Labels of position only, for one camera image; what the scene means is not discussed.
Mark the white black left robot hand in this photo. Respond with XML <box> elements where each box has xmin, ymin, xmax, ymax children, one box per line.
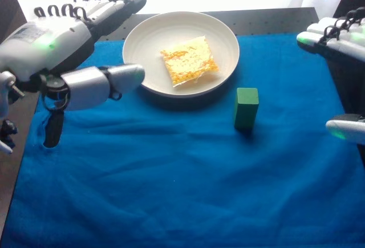
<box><xmin>0</xmin><ymin>0</ymin><xmax>148</xmax><ymax>112</ymax></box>

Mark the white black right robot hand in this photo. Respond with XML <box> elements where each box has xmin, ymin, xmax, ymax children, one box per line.
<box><xmin>296</xmin><ymin>7</ymin><xmax>365</xmax><ymax>146</ymax></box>

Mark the green wooden block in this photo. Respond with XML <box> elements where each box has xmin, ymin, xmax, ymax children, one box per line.
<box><xmin>233</xmin><ymin>87</ymin><xmax>259</xmax><ymax>131</ymax></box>

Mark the bag of yellow beads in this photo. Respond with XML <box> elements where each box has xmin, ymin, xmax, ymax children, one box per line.
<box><xmin>159</xmin><ymin>35</ymin><xmax>221</xmax><ymax>88</ymax></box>

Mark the white round plate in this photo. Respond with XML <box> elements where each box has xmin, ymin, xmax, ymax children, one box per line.
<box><xmin>122</xmin><ymin>11</ymin><xmax>240</xmax><ymax>97</ymax></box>

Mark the blue cloth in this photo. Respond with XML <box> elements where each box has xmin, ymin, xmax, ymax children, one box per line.
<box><xmin>0</xmin><ymin>32</ymin><xmax>365</xmax><ymax>248</ymax></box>

